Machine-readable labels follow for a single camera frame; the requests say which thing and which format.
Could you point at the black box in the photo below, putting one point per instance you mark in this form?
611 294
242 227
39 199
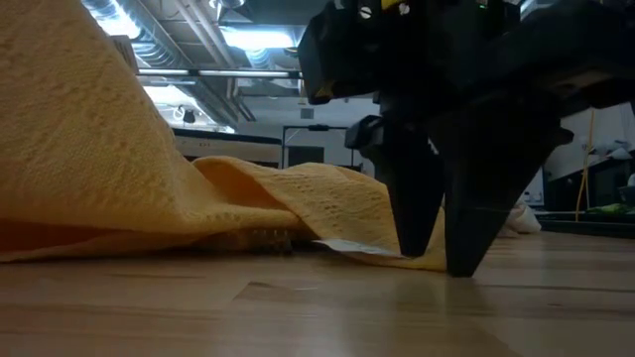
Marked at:
305 154

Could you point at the hanging black device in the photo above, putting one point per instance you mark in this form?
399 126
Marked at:
188 115

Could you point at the dark desk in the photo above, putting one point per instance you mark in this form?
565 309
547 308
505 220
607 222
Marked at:
585 225

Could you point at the grey wall vent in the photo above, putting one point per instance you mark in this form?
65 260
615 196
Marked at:
307 113

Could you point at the green object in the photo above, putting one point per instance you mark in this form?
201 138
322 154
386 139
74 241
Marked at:
610 209

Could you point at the white counter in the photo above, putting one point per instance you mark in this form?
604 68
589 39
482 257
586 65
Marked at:
223 146

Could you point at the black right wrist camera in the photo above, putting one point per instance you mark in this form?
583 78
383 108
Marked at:
337 49

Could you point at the tube light fixture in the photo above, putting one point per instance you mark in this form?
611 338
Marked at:
238 73

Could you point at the yellow waffle-weave towel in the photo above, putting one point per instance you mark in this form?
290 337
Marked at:
99 149

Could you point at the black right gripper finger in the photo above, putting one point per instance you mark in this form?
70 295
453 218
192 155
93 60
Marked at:
476 188
414 188

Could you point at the black frame stand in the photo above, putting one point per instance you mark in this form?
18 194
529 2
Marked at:
317 127

